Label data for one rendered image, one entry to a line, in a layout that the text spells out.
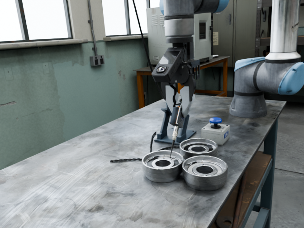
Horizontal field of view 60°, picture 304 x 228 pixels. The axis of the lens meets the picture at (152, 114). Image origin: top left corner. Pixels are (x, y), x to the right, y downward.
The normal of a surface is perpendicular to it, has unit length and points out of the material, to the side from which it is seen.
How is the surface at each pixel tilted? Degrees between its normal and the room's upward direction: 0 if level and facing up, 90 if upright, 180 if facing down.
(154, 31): 90
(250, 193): 0
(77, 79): 90
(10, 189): 0
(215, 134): 90
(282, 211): 0
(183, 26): 90
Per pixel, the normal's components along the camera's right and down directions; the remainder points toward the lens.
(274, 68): -0.71, 0.26
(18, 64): 0.83, 0.11
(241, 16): -0.55, 0.27
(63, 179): -0.06, -0.96
